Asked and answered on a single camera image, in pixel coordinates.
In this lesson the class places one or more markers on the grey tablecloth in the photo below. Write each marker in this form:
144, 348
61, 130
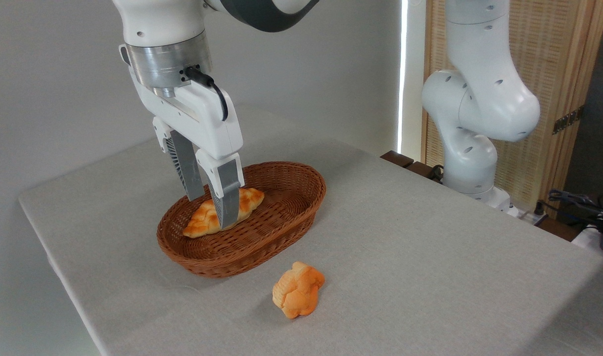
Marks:
405, 257

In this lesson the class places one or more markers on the braided bread loaf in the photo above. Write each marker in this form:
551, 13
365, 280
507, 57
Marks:
202, 222

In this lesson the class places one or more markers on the dark metal screen hinge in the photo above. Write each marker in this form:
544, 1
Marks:
568, 120

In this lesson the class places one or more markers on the brown wicker basket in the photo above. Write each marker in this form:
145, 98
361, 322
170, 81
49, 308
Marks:
261, 237

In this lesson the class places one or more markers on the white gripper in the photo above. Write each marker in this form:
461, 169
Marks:
209, 123

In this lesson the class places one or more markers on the knotted orange bread bun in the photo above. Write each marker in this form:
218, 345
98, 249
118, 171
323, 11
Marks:
299, 291

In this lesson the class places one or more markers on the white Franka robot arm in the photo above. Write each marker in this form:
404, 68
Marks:
479, 99

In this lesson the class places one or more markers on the wooden folding screen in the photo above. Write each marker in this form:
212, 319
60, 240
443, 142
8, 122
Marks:
558, 54

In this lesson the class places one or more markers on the dark wooden block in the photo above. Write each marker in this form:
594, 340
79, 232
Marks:
396, 158
420, 169

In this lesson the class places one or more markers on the brown wooden board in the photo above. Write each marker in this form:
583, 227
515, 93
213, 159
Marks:
561, 229

